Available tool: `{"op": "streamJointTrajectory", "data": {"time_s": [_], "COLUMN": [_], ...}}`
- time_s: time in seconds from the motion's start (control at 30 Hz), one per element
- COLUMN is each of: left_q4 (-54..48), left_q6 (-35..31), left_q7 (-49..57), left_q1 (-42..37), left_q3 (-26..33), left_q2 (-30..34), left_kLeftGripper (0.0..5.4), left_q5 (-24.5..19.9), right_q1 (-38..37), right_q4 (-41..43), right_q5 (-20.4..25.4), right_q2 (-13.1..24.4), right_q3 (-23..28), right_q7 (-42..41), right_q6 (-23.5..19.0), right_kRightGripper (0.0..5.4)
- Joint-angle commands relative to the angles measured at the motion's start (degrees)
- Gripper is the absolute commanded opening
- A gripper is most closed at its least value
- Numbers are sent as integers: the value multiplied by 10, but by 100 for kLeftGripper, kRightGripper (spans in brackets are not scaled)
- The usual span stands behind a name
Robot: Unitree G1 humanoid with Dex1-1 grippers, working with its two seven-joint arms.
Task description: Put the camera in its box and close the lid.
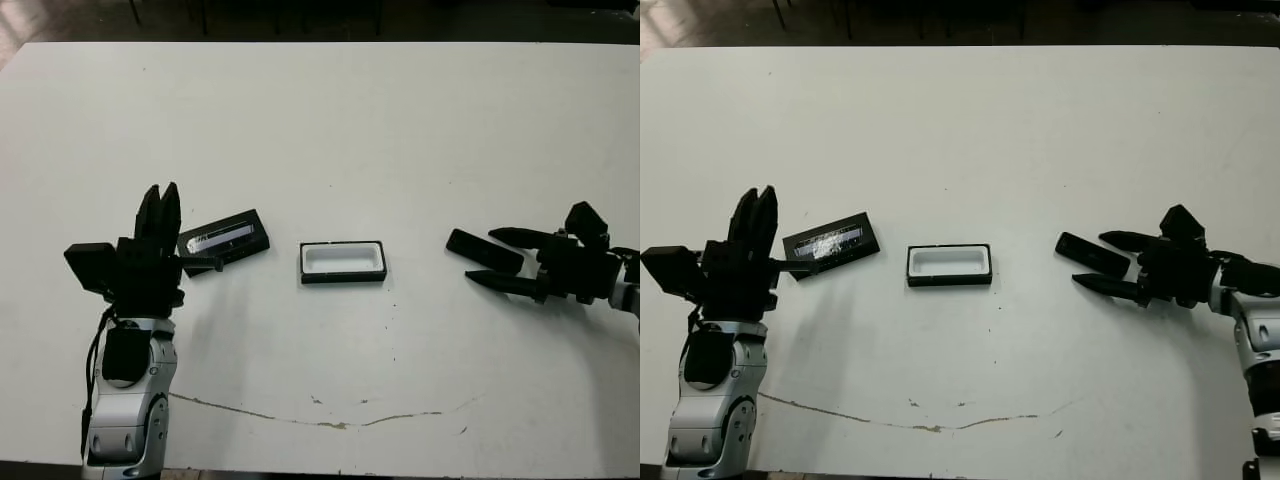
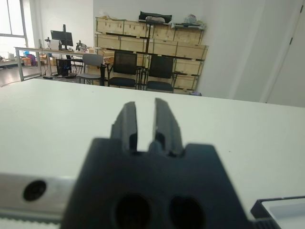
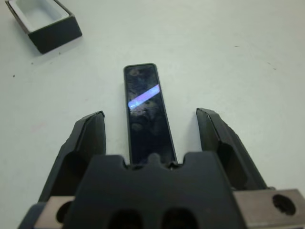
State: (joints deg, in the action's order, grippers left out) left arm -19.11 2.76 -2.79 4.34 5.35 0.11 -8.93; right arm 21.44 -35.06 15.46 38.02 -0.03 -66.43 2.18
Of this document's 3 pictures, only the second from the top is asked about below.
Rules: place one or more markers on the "black box lid silver print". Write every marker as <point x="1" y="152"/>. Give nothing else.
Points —
<point x="286" y="208"/>

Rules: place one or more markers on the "purple and pink bag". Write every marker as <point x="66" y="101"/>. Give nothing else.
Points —
<point x="32" y="59"/>

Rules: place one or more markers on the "large bright window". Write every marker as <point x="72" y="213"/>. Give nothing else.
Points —
<point x="14" y="19"/>

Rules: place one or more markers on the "black computer monitor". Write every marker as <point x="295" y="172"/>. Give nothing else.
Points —
<point x="62" y="38"/>

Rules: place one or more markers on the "black open bag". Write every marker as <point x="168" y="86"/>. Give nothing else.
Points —
<point x="145" y="15"/>

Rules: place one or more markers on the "flat grey tray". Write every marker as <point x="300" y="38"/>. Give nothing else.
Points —
<point x="188" y="25"/>

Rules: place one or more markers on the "black computer tower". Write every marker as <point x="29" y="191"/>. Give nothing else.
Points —
<point x="64" y="66"/>

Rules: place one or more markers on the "colourful plastic bag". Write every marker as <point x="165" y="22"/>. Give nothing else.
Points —
<point x="191" y="18"/>

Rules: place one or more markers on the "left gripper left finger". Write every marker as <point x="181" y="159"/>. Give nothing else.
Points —
<point x="127" y="124"/>

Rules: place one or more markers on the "grey plastic chair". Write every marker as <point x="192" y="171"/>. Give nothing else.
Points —
<point x="91" y="59"/>

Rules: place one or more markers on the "small purple cloth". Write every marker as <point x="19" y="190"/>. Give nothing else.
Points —
<point x="196" y="93"/>

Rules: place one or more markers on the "black mesh back chair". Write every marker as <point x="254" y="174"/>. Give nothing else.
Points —
<point x="160" y="68"/>
<point x="125" y="63"/>

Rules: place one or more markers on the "wood top office desk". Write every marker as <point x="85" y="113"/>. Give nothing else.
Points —
<point x="35" y="48"/>

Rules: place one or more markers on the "brown cardboard box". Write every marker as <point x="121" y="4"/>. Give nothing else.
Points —
<point x="48" y="60"/>

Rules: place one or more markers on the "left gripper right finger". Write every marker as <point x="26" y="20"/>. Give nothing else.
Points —
<point x="166" y="124"/>

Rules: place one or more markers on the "white door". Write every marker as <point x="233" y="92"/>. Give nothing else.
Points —
<point x="293" y="71"/>

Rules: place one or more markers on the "black desk device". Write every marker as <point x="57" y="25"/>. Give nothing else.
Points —
<point x="81" y="45"/>

